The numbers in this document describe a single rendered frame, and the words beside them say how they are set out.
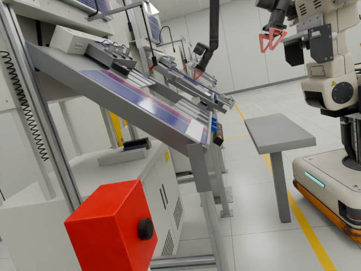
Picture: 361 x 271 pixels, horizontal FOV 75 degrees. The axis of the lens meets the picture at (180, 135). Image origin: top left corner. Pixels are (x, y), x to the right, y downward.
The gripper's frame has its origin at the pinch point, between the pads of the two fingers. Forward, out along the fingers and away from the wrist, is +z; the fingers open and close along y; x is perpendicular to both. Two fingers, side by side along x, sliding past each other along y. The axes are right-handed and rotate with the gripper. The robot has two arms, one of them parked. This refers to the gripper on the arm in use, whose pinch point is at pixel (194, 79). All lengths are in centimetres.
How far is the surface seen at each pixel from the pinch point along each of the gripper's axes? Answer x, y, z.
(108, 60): -35, 54, 9
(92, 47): -44, 54, 8
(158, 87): -15.6, 18.1, 14.3
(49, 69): -39, 86, 17
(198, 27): -120, -719, -121
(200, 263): 40, 89, 52
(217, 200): 60, -5, 71
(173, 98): -4.8, 18.0, 15.4
